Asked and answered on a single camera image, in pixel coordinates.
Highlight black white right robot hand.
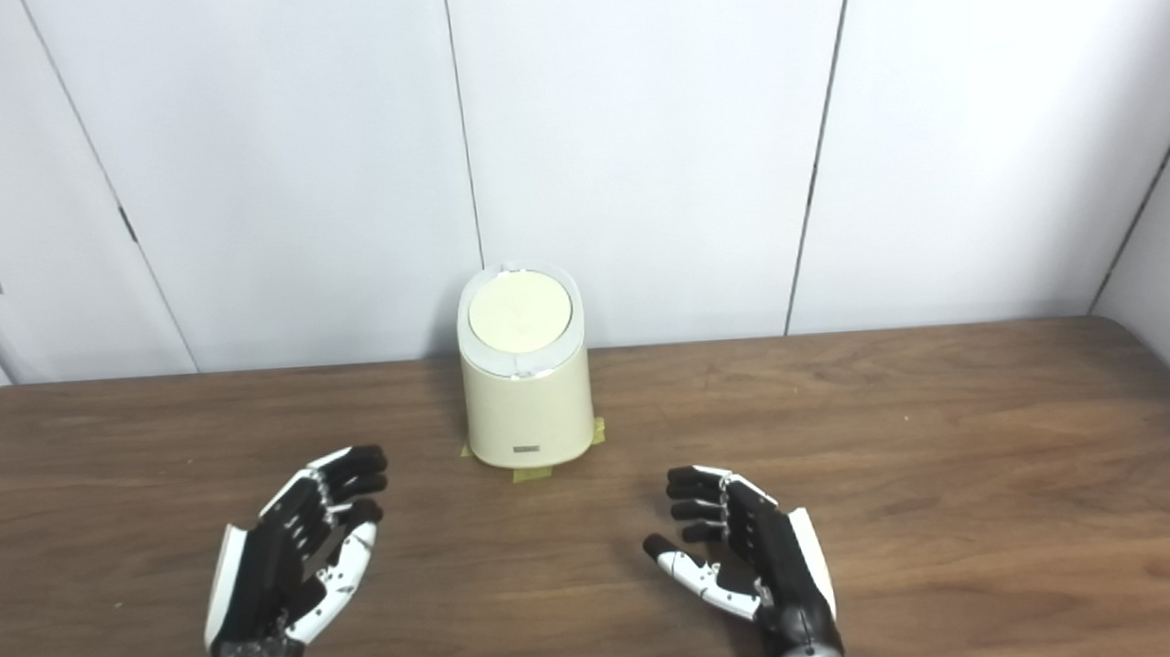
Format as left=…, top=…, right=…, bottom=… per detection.
left=638, top=458, right=846, bottom=657

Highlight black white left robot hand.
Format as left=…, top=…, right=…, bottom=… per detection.
left=192, top=443, right=400, bottom=657

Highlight cream-colored bin body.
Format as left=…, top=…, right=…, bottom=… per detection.
left=454, top=259, right=598, bottom=472

